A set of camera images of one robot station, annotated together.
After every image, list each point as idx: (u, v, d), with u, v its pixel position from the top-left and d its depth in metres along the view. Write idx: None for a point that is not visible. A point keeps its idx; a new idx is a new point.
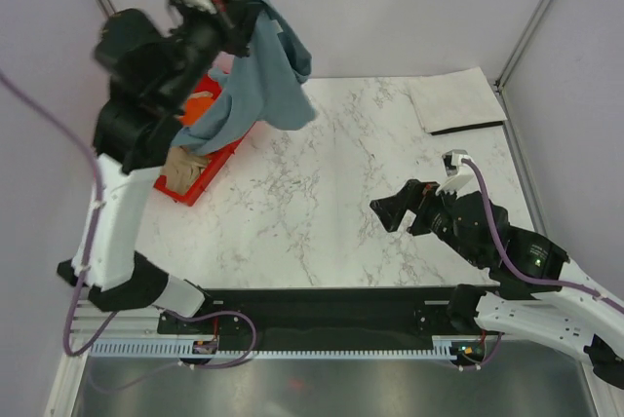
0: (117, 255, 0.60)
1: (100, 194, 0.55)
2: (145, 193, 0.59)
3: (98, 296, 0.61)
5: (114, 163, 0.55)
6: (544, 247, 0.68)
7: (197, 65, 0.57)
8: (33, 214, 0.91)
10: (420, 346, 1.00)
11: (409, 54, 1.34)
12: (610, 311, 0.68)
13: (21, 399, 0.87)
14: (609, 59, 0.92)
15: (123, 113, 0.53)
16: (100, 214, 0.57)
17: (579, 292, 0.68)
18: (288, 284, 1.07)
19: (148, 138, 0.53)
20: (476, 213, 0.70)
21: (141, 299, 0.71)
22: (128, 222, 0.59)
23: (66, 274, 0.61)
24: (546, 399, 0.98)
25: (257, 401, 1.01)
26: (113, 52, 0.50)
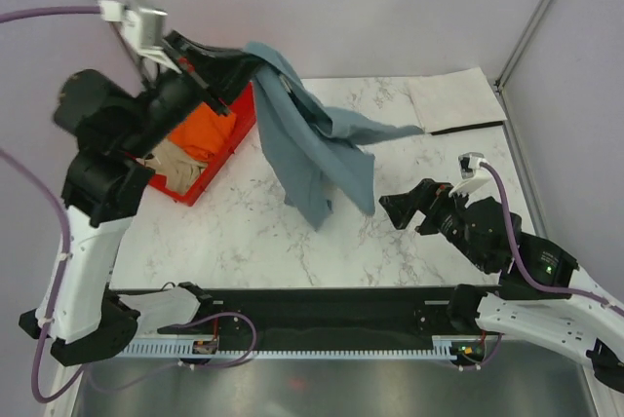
0: (83, 307, 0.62)
1: (67, 246, 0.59)
2: (110, 248, 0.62)
3: (59, 351, 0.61)
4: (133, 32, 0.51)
5: (81, 214, 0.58)
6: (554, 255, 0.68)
7: (163, 123, 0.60)
8: (34, 214, 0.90)
10: (421, 346, 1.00)
11: (409, 54, 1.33)
12: (617, 319, 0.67)
13: (21, 399, 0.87)
14: (609, 60, 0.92)
15: (94, 166, 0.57)
16: (66, 267, 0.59)
17: (588, 299, 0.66)
18: (288, 284, 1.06)
19: (114, 191, 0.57)
20: (488, 222, 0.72)
21: (103, 352, 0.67)
22: (93, 276, 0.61)
23: (30, 328, 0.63)
24: (545, 399, 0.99)
25: (258, 401, 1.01)
26: (71, 116, 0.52)
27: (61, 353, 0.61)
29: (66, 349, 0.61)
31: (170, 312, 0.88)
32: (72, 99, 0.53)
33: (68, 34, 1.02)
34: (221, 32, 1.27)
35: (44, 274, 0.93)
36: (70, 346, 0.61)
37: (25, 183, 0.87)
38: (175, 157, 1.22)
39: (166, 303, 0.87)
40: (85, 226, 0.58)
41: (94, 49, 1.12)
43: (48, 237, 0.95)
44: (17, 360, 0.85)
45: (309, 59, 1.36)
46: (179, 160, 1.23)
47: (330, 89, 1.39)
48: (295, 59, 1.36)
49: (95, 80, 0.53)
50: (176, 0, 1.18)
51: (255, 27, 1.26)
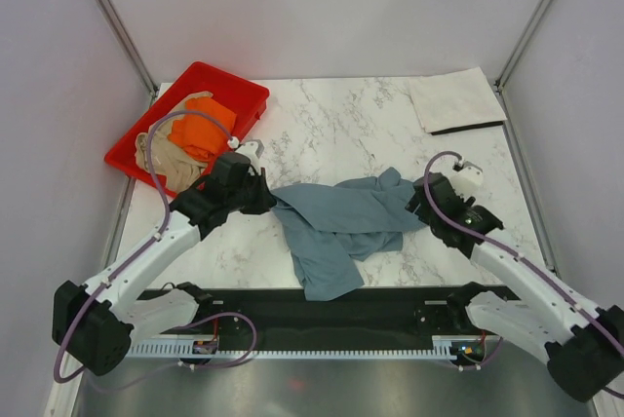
0: (136, 286, 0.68)
1: (162, 231, 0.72)
2: (174, 257, 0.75)
3: (97, 317, 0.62)
4: (251, 148, 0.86)
5: (182, 217, 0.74)
6: (480, 213, 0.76)
7: (242, 200, 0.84)
8: (36, 214, 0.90)
10: (420, 345, 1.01)
11: (409, 54, 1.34)
12: (531, 274, 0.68)
13: (21, 399, 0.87)
14: (610, 61, 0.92)
15: (200, 198, 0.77)
16: (150, 245, 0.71)
17: (498, 247, 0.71)
18: (288, 284, 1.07)
19: (209, 214, 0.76)
20: (419, 179, 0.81)
21: (101, 357, 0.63)
22: (156, 268, 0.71)
23: (72, 291, 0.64)
24: (545, 399, 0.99)
25: (257, 401, 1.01)
26: (230, 160, 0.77)
27: (100, 319, 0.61)
29: (107, 315, 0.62)
31: (169, 318, 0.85)
32: (233, 155, 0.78)
33: (69, 35, 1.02)
34: (221, 33, 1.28)
35: (46, 275, 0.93)
36: (111, 314, 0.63)
37: (26, 182, 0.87)
38: (175, 157, 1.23)
39: (164, 309, 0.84)
40: (183, 222, 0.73)
41: (94, 50, 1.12)
43: (51, 236, 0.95)
44: (19, 360, 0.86)
45: (309, 60, 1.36)
46: (179, 160, 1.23)
47: (330, 89, 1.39)
48: (295, 59, 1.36)
49: (247, 156, 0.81)
50: (177, 1, 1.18)
51: (255, 28, 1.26)
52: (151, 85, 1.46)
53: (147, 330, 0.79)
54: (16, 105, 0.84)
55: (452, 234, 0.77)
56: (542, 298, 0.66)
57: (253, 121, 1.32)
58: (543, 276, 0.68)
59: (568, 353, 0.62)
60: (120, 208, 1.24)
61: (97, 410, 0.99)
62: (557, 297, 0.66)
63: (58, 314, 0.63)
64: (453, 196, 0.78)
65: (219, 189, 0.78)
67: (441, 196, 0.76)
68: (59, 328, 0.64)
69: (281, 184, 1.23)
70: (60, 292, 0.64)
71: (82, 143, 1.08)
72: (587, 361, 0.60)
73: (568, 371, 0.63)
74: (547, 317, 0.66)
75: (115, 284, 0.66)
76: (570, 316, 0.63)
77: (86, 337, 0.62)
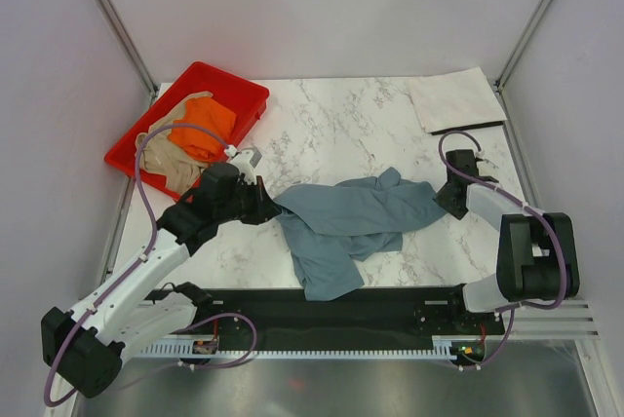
0: (124, 310, 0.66)
1: (148, 251, 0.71)
2: (163, 277, 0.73)
3: (84, 344, 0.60)
4: (244, 157, 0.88)
5: (170, 235, 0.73)
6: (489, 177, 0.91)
7: (232, 210, 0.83)
8: (36, 215, 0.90)
10: (420, 345, 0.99)
11: (409, 55, 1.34)
12: (500, 197, 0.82)
13: (19, 399, 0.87)
14: (610, 61, 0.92)
15: (187, 213, 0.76)
16: (136, 267, 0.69)
17: (483, 186, 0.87)
18: (288, 284, 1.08)
19: (197, 231, 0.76)
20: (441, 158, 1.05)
21: (92, 380, 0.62)
22: (145, 289, 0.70)
23: (58, 318, 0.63)
24: (545, 399, 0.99)
25: (257, 401, 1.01)
26: (217, 173, 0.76)
27: (87, 346, 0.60)
29: (94, 342, 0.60)
31: (169, 323, 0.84)
32: (221, 167, 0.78)
33: (69, 35, 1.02)
34: (221, 33, 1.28)
35: (47, 275, 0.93)
36: (98, 340, 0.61)
37: (26, 182, 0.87)
38: (175, 157, 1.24)
39: (163, 317, 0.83)
40: (171, 241, 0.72)
41: (94, 50, 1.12)
43: (50, 237, 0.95)
44: (19, 360, 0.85)
45: (309, 60, 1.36)
46: (178, 160, 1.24)
47: (330, 89, 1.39)
48: (295, 59, 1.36)
49: (236, 168, 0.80)
50: (177, 1, 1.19)
51: (254, 28, 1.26)
52: (151, 85, 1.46)
53: (142, 342, 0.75)
54: (16, 104, 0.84)
55: (455, 187, 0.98)
56: (500, 207, 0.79)
57: (253, 120, 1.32)
58: (507, 194, 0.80)
59: (505, 246, 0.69)
60: (120, 208, 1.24)
61: (97, 410, 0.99)
62: (511, 206, 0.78)
63: (47, 340, 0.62)
64: (473, 162, 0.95)
65: (208, 203, 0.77)
67: (459, 160, 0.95)
68: (49, 354, 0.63)
69: (281, 184, 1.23)
70: (46, 319, 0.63)
71: (83, 143, 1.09)
72: (520, 250, 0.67)
73: (506, 272, 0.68)
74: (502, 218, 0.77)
75: (101, 308, 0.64)
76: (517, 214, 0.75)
77: (74, 362, 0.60)
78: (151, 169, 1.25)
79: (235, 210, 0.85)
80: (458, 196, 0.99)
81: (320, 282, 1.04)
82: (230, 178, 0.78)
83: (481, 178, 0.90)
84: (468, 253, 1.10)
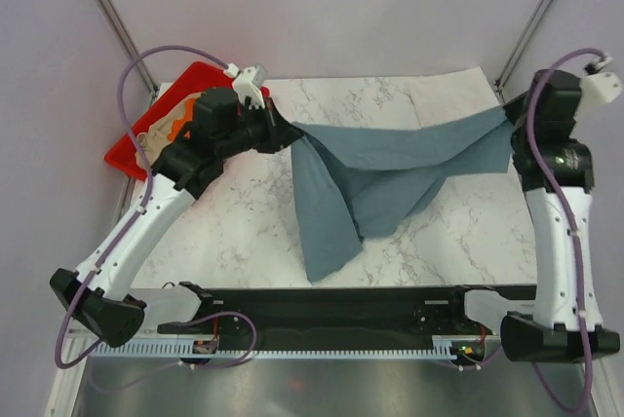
0: (129, 267, 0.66)
1: (146, 203, 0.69)
2: (168, 225, 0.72)
3: (92, 304, 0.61)
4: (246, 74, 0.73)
5: (168, 179, 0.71)
6: (579, 157, 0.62)
7: (238, 142, 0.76)
8: (35, 213, 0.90)
10: (420, 346, 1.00)
11: (409, 55, 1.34)
12: (570, 247, 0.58)
13: (19, 398, 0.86)
14: (609, 59, 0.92)
15: (183, 155, 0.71)
16: (136, 220, 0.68)
17: (562, 210, 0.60)
18: (289, 284, 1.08)
19: (198, 171, 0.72)
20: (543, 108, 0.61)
21: (114, 334, 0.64)
22: (147, 244, 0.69)
23: (65, 281, 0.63)
24: (547, 400, 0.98)
25: (257, 401, 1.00)
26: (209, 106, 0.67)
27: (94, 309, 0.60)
29: (101, 302, 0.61)
31: (176, 304, 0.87)
32: (217, 94, 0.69)
33: (69, 36, 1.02)
34: (221, 33, 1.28)
35: (47, 273, 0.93)
36: (105, 299, 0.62)
37: (23, 180, 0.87)
38: None
39: (171, 297, 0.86)
40: (168, 189, 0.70)
41: (94, 51, 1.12)
43: (50, 235, 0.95)
44: (18, 358, 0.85)
45: (308, 60, 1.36)
46: None
47: (330, 89, 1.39)
48: (295, 59, 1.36)
49: (233, 94, 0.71)
50: (177, 1, 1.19)
51: (254, 28, 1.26)
52: (151, 85, 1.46)
53: (150, 319, 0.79)
54: (15, 101, 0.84)
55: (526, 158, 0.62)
56: (558, 282, 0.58)
57: None
58: (579, 268, 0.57)
59: (530, 329, 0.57)
60: (120, 208, 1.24)
61: (97, 409, 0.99)
62: (571, 289, 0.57)
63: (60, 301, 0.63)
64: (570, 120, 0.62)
65: (205, 137, 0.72)
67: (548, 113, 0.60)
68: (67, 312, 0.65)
69: (281, 184, 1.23)
70: (54, 283, 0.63)
71: (82, 143, 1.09)
72: (540, 353, 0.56)
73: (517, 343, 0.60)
74: (546, 294, 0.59)
75: (105, 266, 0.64)
76: (567, 314, 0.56)
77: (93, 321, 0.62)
78: None
79: (242, 141, 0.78)
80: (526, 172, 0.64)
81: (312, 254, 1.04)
82: (226, 110, 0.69)
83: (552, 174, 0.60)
84: (469, 253, 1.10)
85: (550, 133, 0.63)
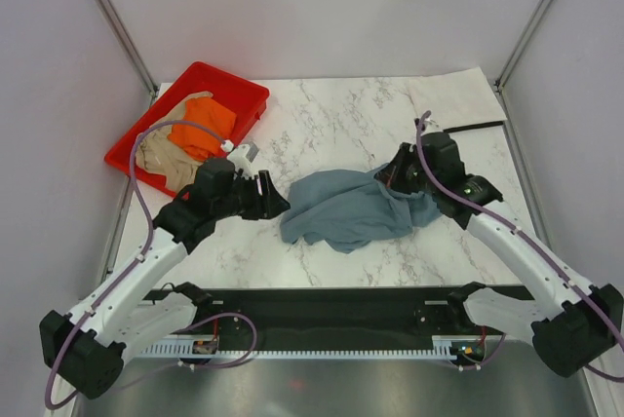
0: (123, 311, 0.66)
1: (145, 250, 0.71)
2: (161, 276, 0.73)
3: (83, 346, 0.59)
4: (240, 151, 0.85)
5: (167, 232, 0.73)
6: (481, 184, 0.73)
7: (229, 208, 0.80)
8: (34, 214, 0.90)
10: (420, 345, 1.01)
11: (409, 55, 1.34)
12: (525, 245, 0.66)
13: (19, 399, 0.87)
14: (610, 59, 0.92)
15: (180, 211, 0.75)
16: (134, 267, 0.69)
17: (495, 219, 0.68)
18: (288, 284, 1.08)
19: (195, 227, 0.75)
20: (443, 161, 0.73)
21: (93, 383, 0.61)
22: (141, 291, 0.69)
23: (58, 321, 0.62)
24: (546, 400, 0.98)
25: (258, 401, 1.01)
26: (211, 170, 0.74)
27: (83, 349, 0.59)
29: (93, 344, 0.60)
31: (168, 322, 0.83)
32: (214, 164, 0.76)
33: (69, 36, 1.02)
34: (221, 33, 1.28)
35: (46, 274, 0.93)
36: (97, 342, 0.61)
37: (24, 180, 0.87)
38: (175, 157, 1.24)
39: (164, 316, 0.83)
40: (168, 241, 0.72)
41: (94, 51, 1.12)
43: (49, 235, 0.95)
44: (18, 359, 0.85)
45: (309, 61, 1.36)
46: (179, 160, 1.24)
47: (331, 89, 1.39)
48: (295, 60, 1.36)
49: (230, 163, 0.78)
50: (177, 1, 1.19)
51: (254, 28, 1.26)
52: (151, 85, 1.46)
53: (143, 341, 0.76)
54: (15, 101, 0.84)
55: (452, 205, 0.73)
56: (535, 271, 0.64)
57: (254, 120, 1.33)
58: (537, 248, 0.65)
59: (553, 328, 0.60)
60: (120, 208, 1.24)
61: (96, 410, 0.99)
62: (549, 270, 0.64)
63: (47, 343, 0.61)
64: (458, 163, 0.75)
65: (203, 200, 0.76)
67: (443, 164, 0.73)
68: (50, 357, 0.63)
69: (281, 184, 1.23)
70: (45, 322, 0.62)
71: (82, 144, 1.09)
72: (566, 340, 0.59)
73: (556, 351, 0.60)
74: (539, 292, 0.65)
75: (99, 310, 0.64)
76: (564, 291, 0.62)
77: (73, 369, 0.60)
78: (151, 169, 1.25)
79: (232, 208, 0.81)
80: (457, 213, 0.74)
81: (296, 233, 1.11)
82: (225, 173, 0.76)
83: (475, 204, 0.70)
84: (468, 253, 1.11)
85: (451, 177, 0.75)
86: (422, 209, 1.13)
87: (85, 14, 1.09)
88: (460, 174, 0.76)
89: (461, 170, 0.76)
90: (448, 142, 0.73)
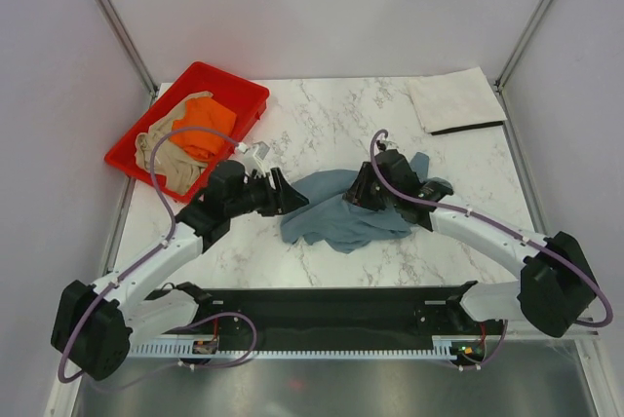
0: (141, 290, 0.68)
1: (169, 239, 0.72)
2: (175, 266, 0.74)
3: (104, 317, 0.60)
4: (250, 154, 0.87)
5: (188, 228, 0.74)
6: (433, 186, 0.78)
7: (244, 207, 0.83)
8: (34, 213, 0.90)
10: (420, 345, 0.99)
11: (409, 55, 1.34)
12: (478, 221, 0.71)
13: (20, 398, 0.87)
14: (609, 59, 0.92)
15: (199, 212, 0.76)
16: (157, 251, 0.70)
17: (448, 208, 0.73)
18: (289, 284, 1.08)
19: (212, 228, 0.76)
20: (394, 174, 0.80)
21: (101, 360, 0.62)
22: (159, 276, 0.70)
23: (80, 290, 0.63)
24: (546, 399, 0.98)
25: (258, 401, 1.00)
26: (223, 173, 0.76)
27: (107, 318, 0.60)
29: (114, 316, 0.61)
31: (169, 318, 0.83)
32: (226, 168, 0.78)
33: (69, 36, 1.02)
34: (221, 33, 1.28)
35: (46, 274, 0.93)
36: (119, 314, 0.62)
37: (23, 180, 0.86)
38: (175, 157, 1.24)
39: (166, 309, 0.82)
40: (189, 232, 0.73)
41: (94, 51, 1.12)
43: (49, 235, 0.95)
44: (18, 359, 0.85)
45: (309, 60, 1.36)
46: (179, 160, 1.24)
47: (331, 89, 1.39)
48: (295, 60, 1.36)
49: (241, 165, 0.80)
50: (177, 1, 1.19)
51: (254, 28, 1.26)
52: (151, 85, 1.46)
53: (146, 332, 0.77)
54: (15, 101, 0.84)
55: (412, 210, 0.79)
56: (495, 243, 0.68)
57: (254, 120, 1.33)
58: (489, 220, 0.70)
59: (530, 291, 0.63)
60: (120, 208, 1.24)
61: (96, 410, 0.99)
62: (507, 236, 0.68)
63: (65, 313, 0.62)
64: (410, 172, 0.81)
65: (219, 201, 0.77)
67: (396, 175, 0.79)
68: (60, 329, 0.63)
69: None
70: (67, 290, 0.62)
71: (82, 143, 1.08)
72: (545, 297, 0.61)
73: (542, 310, 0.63)
74: (508, 261, 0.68)
75: (123, 284, 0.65)
76: (526, 249, 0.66)
77: (89, 341, 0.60)
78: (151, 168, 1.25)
79: (247, 207, 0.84)
80: (419, 217, 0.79)
81: (294, 234, 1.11)
82: (235, 177, 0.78)
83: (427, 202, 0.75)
84: (468, 253, 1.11)
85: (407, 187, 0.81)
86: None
87: (85, 15, 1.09)
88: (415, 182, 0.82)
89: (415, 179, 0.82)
90: (396, 158, 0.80)
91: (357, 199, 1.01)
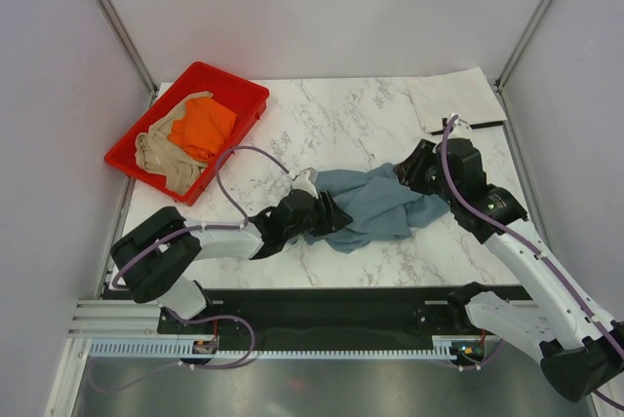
0: (211, 244, 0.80)
1: (246, 224, 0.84)
2: (234, 247, 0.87)
3: (179, 248, 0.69)
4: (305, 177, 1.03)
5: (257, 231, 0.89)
6: (503, 197, 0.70)
7: (295, 231, 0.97)
8: (34, 213, 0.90)
10: (420, 346, 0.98)
11: (409, 55, 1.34)
12: (547, 272, 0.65)
13: (20, 399, 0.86)
14: (610, 59, 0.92)
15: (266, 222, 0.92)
16: (234, 227, 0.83)
17: (520, 242, 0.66)
18: (289, 284, 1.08)
19: (266, 243, 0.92)
20: (467, 171, 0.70)
21: (147, 284, 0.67)
22: (222, 245, 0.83)
23: (171, 217, 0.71)
24: (546, 400, 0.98)
25: (257, 401, 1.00)
26: (295, 202, 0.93)
27: (185, 249, 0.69)
29: (182, 253, 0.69)
31: (184, 299, 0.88)
32: (298, 200, 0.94)
33: (68, 36, 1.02)
34: (221, 33, 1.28)
35: (46, 274, 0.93)
36: (187, 251, 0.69)
37: (23, 179, 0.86)
38: (175, 157, 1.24)
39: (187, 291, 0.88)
40: (257, 236, 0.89)
41: (94, 50, 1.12)
43: (49, 234, 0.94)
44: (18, 359, 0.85)
45: (309, 61, 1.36)
46: (179, 160, 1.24)
47: (330, 89, 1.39)
48: (295, 60, 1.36)
49: (309, 200, 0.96)
50: (177, 1, 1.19)
51: (254, 28, 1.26)
52: (151, 85, 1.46)
53: (177, 291, 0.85)
54: (13, 100, 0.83)
55: (469, 217, 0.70)
56: (559, 302, 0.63)
57: (256, 119, 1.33)
58: (560, 276, 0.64)
59: (568, 357, 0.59)
60: (120, 208, 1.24)
61: (96, 410, 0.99)
62: (571, 300, 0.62)
63: (150, 227, 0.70)
64: (481, 172, 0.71)
65: (281, 223, 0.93)
67: (466, 176, 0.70)
68: (133, 238, 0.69)
69: (281, 184, 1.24)
70: (162, 211, 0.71)
71: (83, 143, 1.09)
72: (580, 366, 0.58)
73: (567, 375, 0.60)
74: (560, 324, 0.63)
75: (205, 232, 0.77)
76: (586, 325, 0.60)
77: (151, 265, 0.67)
78: (151, 168, 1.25)
79: (299, 230, 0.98)
80: (474, 226, 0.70)
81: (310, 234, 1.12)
82: (302, 208, 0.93)
83: (494, 220, 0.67)
84: (468, 253, 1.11)
85: (473, 188, 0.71)
86: (421, 210, 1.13)
87: (85, 14, 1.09)
88: (482, 186, 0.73)
89: (484, 182, 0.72)
90: (471, 152, 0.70)
91: (408, 179, 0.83)
